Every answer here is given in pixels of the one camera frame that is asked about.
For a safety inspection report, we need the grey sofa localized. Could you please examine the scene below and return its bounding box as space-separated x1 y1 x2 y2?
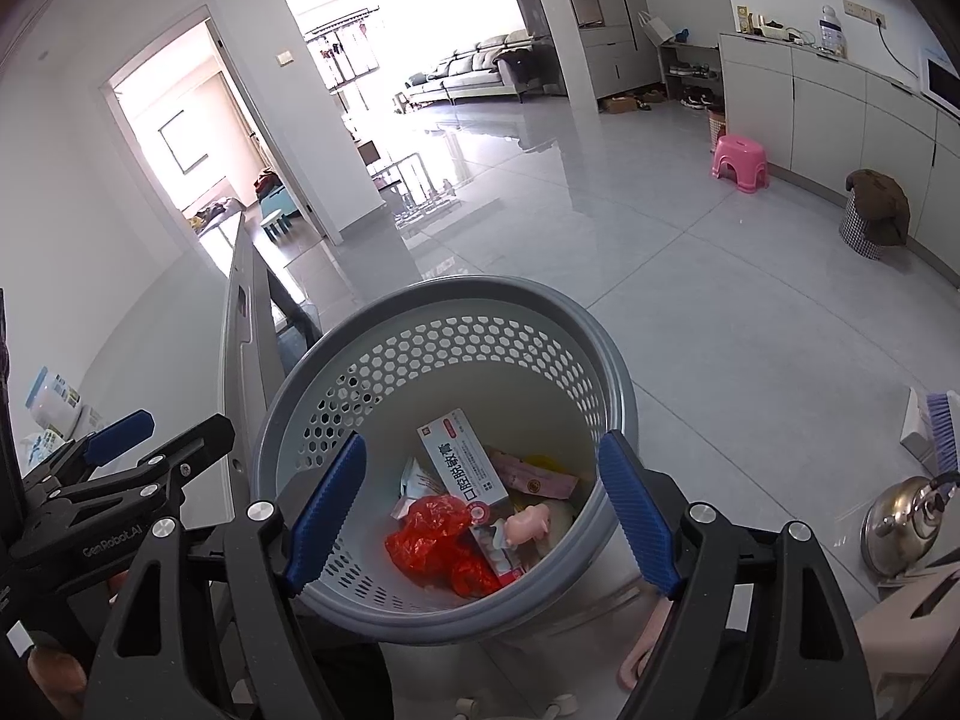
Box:
402 29 560 107

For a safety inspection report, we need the pink snack wrapper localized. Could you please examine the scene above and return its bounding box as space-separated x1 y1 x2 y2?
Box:
488 450 579 500

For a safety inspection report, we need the person's left hand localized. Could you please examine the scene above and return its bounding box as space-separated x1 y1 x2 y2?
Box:
24 567 134 720

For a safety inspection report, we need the steel kettle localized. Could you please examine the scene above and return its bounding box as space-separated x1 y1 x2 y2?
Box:
861 472 958 578

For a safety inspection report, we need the white sideboard cabinet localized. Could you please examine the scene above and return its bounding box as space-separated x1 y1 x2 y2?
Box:
719 32 958 271

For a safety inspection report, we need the white bottle on cabinet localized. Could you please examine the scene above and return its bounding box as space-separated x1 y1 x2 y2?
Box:
818 5 848 59

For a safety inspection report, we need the blue brush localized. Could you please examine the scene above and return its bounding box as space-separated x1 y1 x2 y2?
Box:
926 390 960 473

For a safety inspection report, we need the brown cloth on basket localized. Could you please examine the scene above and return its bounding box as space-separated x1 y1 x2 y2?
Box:
838 169 911 260

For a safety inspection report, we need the white wet wipes pack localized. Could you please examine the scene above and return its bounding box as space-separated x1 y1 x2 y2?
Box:
391 457 446 520

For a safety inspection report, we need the shoe rack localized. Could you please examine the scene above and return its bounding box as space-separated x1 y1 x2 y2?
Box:
658 41 724 112

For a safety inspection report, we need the white jar blue lid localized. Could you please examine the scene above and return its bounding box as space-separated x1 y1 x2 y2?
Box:
25 367 83 439

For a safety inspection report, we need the toothpaste box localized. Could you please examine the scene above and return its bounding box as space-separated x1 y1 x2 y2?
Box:
418 408 526 587

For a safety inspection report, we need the pink toy pig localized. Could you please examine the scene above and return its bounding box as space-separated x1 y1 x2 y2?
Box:
503 504 551 548

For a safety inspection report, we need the blue white tissue pack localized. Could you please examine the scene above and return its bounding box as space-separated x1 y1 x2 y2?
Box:
16 429 65 476

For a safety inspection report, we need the orange red plastic bag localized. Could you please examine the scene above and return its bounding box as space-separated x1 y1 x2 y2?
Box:
384 494 501 598

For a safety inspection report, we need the grey perforated trash basket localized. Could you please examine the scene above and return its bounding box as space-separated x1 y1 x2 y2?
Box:
252 277 638 645

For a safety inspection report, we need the pink plastic stool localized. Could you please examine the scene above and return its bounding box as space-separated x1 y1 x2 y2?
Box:
711 135 770 193

